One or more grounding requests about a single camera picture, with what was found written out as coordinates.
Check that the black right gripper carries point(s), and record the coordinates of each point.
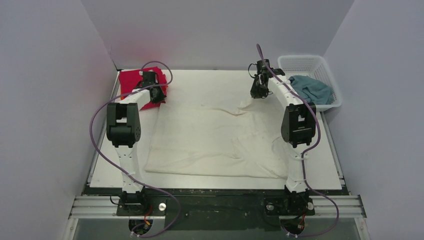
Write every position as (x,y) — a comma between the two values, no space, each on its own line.
(258,87)

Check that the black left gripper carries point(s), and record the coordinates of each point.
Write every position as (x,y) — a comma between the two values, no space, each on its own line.
(147,77)

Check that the white t shirt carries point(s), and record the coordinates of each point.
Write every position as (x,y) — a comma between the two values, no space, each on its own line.
(238,140)

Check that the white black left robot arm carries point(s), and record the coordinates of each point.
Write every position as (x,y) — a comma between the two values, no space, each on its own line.
(123,127)

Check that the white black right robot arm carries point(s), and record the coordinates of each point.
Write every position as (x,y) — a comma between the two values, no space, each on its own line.
(298,125)

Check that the magenta folded shirt top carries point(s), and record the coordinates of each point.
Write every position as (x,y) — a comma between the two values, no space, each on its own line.
(130,79)

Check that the teal crumpled shirt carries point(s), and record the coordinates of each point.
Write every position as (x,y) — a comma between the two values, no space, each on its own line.
(312,90)

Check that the white plastic basket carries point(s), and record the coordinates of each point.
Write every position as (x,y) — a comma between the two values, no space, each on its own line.
(316,67)

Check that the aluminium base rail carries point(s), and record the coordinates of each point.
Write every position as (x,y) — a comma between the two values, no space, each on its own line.
(100,207)

